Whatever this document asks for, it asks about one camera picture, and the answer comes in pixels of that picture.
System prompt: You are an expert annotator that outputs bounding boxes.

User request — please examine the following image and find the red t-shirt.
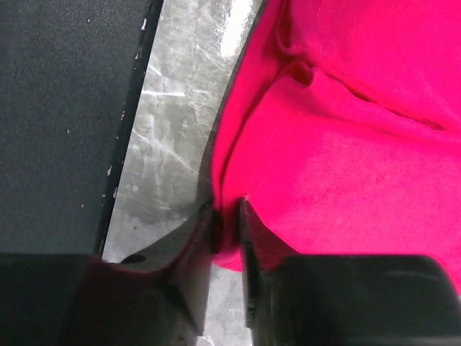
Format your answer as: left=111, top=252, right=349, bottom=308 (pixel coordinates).
left=212, top=1, right=460, bottom=286

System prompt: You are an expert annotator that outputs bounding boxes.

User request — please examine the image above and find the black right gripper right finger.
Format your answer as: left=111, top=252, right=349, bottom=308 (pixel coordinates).
left=238, top=200, right=460, bottom=345

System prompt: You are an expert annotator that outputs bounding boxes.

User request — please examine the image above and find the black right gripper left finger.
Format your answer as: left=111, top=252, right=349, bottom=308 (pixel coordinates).
left=1, top=203, right=213, bottom=345

